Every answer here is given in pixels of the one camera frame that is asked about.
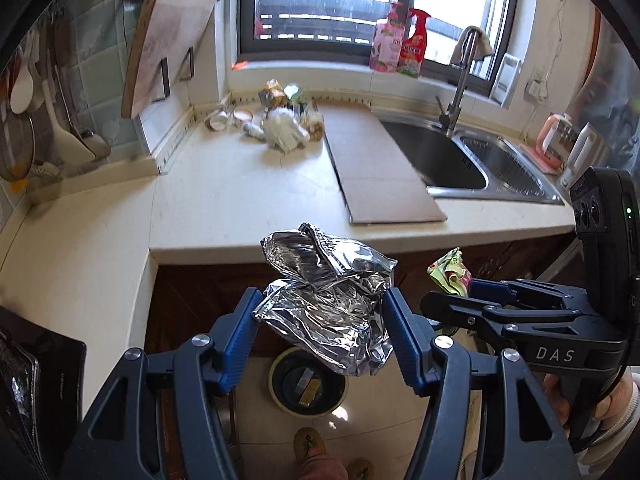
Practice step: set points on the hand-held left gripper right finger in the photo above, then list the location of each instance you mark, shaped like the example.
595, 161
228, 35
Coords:
400, 340

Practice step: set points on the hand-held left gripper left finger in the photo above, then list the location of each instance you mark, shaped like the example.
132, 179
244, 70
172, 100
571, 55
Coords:
240, 335

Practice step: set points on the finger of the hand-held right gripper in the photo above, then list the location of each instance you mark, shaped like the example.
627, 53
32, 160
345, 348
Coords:
487, 288
450, 310

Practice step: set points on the round yellow rimmed trash bin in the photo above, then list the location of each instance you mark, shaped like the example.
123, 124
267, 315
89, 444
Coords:
285, 385

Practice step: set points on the silver foil bag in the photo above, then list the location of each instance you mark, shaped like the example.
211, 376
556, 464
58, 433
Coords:
325, 310

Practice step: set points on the white plastic bag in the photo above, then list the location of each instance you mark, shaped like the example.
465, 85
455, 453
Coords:
285, 130

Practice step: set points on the person's right forearm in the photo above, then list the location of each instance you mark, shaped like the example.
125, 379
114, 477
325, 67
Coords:
607, 452

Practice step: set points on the person's right hand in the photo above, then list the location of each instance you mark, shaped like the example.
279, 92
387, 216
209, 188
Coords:
622, 400

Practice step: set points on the brown wooden cabinet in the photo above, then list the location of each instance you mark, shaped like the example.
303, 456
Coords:
190, 300

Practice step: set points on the white jug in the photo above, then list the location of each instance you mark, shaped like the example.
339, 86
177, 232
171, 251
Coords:
582, 150

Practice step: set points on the yellow slipper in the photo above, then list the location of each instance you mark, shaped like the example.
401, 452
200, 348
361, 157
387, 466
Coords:
362, 469
310, 441

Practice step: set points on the stainless steel sink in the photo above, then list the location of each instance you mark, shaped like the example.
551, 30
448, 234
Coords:
450, 160

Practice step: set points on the pink pants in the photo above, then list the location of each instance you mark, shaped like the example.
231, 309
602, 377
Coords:
320, 469

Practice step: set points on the brown cardboard sheet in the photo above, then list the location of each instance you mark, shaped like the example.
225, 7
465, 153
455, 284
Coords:
375, 170

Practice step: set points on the white plastic box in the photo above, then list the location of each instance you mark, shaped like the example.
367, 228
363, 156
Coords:
506, 80

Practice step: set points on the black gas stove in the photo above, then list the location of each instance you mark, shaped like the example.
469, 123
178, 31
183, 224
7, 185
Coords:
50, 370

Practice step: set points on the steel faucet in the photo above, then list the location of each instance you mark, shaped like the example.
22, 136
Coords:
457, 95

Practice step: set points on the pink rimmed round lid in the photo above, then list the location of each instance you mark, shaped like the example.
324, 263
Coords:
243, 115

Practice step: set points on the beige cloth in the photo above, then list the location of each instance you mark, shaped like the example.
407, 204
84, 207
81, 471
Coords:
482, 42

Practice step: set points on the yellow snack wrapper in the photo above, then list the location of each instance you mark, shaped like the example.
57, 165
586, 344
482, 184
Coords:
272, 92

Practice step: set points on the pale green wrapper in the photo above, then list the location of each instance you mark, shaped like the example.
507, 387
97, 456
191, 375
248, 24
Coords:
295, 94

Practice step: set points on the red spray bottle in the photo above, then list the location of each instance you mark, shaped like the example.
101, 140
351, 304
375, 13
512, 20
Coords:
412, 50

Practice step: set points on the white slotted spoon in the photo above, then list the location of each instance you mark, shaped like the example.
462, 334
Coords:
45, 171

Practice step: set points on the black metal board rack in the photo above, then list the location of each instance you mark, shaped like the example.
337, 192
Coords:
165, 80

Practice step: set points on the white spatula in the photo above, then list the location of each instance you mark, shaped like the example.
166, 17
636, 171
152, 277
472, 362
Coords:
62, 135

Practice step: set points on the small red object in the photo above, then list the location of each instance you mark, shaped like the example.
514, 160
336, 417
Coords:
240, 65

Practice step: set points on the wooden cutting board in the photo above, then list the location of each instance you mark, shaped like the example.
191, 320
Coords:
165, 35

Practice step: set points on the white rice spoon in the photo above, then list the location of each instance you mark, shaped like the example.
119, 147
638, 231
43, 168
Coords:
22, 90

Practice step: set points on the dark framed window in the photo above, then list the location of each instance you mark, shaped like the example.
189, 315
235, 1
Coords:
325, 0

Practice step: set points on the silver foil wall sheet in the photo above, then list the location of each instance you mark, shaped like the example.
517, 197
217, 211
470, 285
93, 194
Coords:
610, 85

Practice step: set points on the white wall socket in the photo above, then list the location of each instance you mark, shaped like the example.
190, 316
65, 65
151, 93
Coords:
535, 87

